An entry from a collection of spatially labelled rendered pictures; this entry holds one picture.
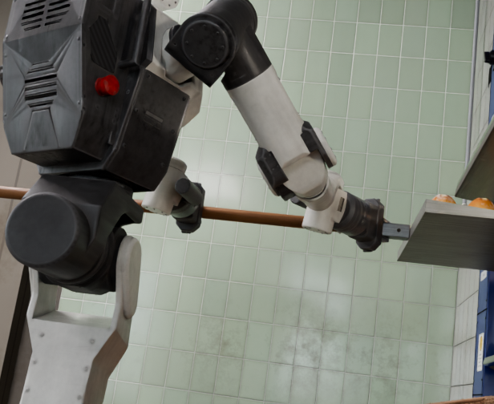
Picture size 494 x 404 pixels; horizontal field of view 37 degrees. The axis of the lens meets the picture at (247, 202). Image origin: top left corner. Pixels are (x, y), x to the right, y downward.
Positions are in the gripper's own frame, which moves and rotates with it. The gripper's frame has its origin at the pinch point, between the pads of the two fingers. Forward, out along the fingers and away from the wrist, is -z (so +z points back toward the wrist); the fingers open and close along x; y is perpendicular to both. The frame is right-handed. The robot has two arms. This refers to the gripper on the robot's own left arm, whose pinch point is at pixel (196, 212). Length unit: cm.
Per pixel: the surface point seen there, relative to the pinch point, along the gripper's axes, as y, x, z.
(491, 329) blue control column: 74, 15, -49
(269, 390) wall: -1, 39, -125
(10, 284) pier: -168, 1, -200
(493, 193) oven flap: 71, -18, -30
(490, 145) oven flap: 68, -19, 4
